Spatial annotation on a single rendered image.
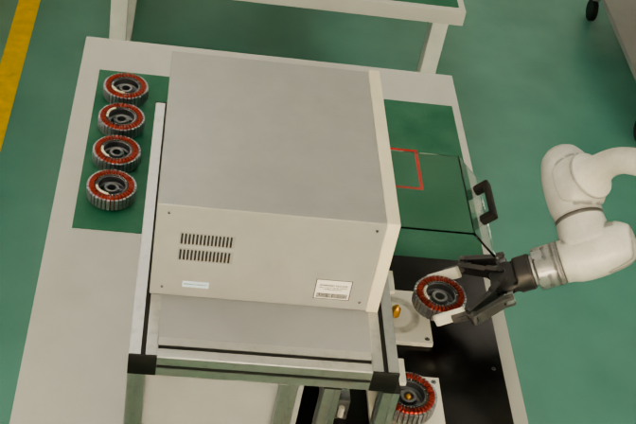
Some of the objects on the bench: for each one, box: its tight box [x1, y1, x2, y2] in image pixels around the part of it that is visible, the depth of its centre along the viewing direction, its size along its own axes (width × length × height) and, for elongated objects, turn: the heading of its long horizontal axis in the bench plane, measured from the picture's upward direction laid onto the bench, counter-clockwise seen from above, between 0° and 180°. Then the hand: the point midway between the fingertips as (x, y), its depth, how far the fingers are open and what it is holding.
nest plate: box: [390, 290, 433, 347], centre depth 251 cm, size 15×15×1 cm
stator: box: [393, 372, 437, 424], centre depth 231 cm, size 11×11×4 cm
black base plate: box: [295, 255, 514, 424], centre depth 243 cm, size 47×64×2 cm
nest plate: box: [366, 377, 446, 424], centre depth 233 cm, size 15×15×1 cm
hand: (440, 297), depth 248 cm, fingers closed on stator, 11 cm apart
